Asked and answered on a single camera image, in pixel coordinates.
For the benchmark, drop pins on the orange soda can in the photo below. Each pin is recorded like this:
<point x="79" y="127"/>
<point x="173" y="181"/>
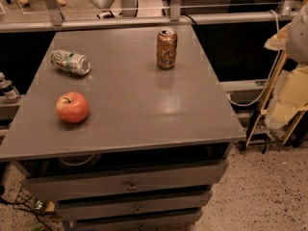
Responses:
<point x="166" y="48"/>

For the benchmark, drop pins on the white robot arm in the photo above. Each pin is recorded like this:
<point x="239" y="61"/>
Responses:
<point x="297" y="39"/>

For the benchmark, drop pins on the green white crushed can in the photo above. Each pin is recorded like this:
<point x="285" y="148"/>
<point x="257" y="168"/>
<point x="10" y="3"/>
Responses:
<point x="71" y="62"/>

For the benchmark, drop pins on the grey drawer cabinet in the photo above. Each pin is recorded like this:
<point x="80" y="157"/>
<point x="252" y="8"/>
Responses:
<point x="139" y="115"/>

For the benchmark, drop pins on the red apple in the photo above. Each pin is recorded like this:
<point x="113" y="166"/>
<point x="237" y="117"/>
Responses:
<point x="72" y="107"/>

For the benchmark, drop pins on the middle grey drawer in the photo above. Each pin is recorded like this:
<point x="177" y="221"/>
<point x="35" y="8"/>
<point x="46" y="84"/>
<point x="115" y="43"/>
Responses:
<point x="135" y="205"/>

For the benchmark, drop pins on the grey drawer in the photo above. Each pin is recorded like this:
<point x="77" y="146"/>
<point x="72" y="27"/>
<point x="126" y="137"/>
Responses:
<point x="140" y="222"/>
<point x="129" y="180"/>
<point x="135" y="205"/>

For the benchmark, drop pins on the bowl inside cabinet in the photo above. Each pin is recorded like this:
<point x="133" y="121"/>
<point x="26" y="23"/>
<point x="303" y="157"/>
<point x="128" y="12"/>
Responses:
<point x="76" y="162"/>

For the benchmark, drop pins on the bottom grey drawer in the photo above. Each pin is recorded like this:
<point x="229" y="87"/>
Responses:
<point x="140" y="222"/>

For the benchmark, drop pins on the top grey drawer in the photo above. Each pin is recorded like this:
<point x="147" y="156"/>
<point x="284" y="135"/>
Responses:
<point x="129" y="180"/>

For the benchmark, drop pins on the small bottle at left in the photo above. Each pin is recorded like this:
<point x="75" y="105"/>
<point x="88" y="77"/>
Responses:
<point x="8" y="89"/>

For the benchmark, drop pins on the wire basket on floor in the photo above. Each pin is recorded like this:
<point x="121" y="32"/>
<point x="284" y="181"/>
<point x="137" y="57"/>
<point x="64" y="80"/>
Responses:
<point x="27" y="202"/>

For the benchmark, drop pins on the metal railing frame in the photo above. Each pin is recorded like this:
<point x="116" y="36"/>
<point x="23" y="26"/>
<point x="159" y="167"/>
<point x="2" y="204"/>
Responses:
<point x="70" y="15"/>

